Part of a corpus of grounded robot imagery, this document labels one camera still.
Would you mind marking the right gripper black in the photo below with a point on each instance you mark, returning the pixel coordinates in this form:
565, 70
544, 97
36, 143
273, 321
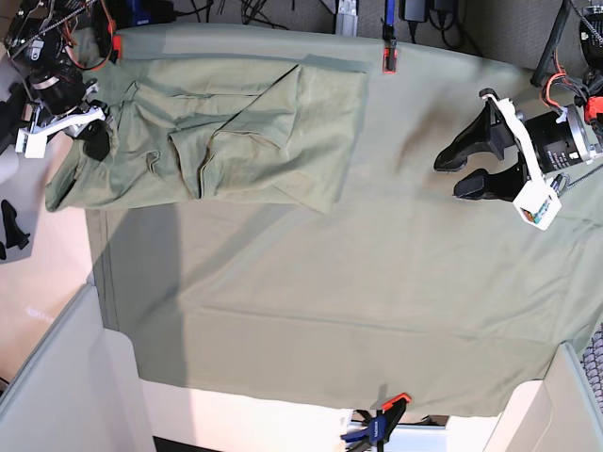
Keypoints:
64, 104

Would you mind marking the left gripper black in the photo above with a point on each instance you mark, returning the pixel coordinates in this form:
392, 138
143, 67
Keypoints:
557, 140

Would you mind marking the light green T-shirt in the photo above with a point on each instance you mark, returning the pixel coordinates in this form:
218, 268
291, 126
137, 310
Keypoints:
229, 129

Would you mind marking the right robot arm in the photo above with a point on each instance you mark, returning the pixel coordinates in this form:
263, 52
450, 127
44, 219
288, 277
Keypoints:
41, 34

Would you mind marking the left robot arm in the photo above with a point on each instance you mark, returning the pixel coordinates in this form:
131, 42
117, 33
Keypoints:
556, 87

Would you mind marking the black stand upper left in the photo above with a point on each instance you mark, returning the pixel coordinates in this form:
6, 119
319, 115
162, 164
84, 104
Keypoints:
11, 114

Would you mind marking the black stand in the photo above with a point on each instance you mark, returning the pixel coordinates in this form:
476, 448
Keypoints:
15, 236
11, 114

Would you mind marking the orange black clamp left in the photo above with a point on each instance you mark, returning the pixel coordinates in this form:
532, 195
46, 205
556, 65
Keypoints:
104, 29

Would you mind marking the black stand lower left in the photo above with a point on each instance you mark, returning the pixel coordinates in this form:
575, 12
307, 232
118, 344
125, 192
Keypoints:
15, 236

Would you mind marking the green table cloth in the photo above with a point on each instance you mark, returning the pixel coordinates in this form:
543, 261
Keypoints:
399, 288

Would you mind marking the blue orange clamp bottom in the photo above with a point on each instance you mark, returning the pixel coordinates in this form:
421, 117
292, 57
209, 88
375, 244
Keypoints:
377, 428

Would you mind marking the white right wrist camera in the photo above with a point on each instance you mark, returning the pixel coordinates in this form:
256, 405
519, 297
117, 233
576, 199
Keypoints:
31, 145

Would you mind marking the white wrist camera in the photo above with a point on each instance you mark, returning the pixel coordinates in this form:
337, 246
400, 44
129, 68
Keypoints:
31, 145
537, 205

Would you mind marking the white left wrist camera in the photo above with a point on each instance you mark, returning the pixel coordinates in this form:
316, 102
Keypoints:
537, 205

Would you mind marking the silver aluminium post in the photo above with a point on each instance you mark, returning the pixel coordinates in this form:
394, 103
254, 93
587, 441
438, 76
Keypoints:
346, 18

